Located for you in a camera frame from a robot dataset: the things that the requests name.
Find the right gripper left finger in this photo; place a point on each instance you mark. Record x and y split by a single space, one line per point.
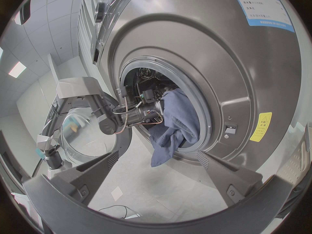
93 173

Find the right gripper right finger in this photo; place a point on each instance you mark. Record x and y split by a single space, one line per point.
223 175

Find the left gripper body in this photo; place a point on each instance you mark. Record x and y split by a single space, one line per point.
141 113

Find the blue garment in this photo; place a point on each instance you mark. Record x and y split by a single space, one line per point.
179 121

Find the washing machine door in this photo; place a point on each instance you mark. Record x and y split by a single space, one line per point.
80 133

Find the cream laundry basket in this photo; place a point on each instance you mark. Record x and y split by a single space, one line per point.
297 160

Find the grey washing machine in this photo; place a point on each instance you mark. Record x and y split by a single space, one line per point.
243 64

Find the ceiling light panel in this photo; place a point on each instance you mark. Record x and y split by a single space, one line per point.
17 69

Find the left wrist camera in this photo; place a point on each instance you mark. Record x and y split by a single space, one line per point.
148 95

